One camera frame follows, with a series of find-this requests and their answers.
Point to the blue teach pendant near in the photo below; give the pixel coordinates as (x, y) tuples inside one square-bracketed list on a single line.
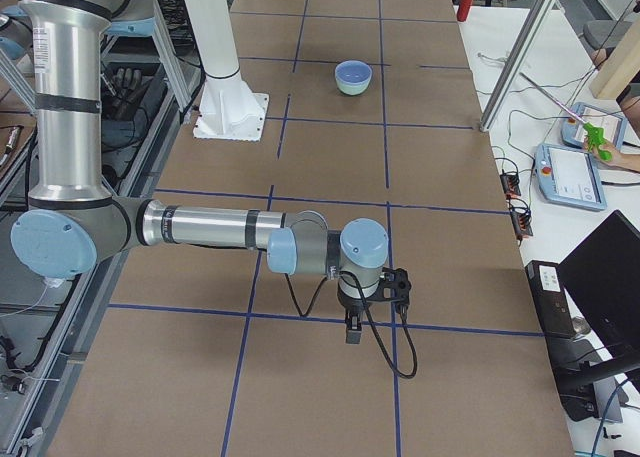
[(569, 177)]

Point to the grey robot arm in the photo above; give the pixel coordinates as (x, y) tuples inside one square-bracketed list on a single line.
[(74, 222)]

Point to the person's hand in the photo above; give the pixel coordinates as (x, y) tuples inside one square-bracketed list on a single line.
[(627, 161)]

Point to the green bowl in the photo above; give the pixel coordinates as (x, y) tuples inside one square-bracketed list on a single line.
[(352, 88)]

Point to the blue teach pendant far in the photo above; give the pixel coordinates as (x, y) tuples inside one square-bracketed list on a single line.
[(614, 125)]

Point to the green handled grabber tool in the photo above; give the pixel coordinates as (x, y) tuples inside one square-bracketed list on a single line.
[(594, 135)]

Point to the black plug cluster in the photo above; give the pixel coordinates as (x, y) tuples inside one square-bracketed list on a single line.
[(521, 216), (509, 177)]

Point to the blue teach pendant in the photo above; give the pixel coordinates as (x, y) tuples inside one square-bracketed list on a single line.
[(614, 125), (569, 177)]

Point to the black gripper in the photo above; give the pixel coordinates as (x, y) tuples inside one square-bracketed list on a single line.
[(351, 305)]

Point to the blue bowl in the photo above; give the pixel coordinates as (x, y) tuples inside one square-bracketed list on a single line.
[(361, 66)]

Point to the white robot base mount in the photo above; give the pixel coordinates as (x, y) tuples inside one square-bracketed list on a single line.
[(228, 109)]

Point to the black plug cluster right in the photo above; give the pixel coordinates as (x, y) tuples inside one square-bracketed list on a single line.
[(521, 216)]

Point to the aluminium frame post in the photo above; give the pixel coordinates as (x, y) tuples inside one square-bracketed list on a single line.
[(525, 39)]

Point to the black plug cluster left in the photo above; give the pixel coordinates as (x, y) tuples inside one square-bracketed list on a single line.
[(509, 177)]

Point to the black computer monitor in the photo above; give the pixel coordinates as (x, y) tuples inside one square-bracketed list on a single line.
[(601, 276)]

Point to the black desktop box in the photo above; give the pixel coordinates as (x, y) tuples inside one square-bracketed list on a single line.
[(550, 300)]

